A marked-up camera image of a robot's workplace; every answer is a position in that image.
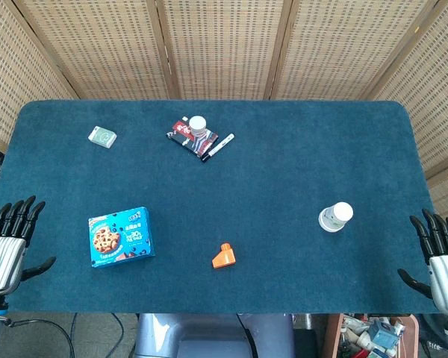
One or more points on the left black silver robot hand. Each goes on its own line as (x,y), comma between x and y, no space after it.
(3,257)

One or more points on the small light blue carton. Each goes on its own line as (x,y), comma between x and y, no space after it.
(382,332)

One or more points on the blue chocolate cookie box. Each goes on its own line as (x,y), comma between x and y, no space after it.
(119,236)

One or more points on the brown box of clutter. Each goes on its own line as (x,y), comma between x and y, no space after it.
(332,335)

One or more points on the green playing card box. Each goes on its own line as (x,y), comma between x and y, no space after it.
(102,137)

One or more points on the woven bamboo screen panel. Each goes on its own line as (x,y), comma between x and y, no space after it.
(224,48)
(7,74)
(332,48)
(108,48)
(433,74)

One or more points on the blue felt table mat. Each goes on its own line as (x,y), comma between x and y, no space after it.
(246,194)

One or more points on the grey robot torso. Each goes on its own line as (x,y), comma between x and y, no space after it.
(209,335)

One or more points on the orange plastic printed part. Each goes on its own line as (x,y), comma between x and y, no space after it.
(224,257)

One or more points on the black red book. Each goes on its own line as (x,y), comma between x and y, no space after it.
(203,148)

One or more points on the white lidded jar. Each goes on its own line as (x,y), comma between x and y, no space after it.
(198,125)

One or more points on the white black marker pen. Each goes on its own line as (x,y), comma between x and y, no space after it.
(221,145)

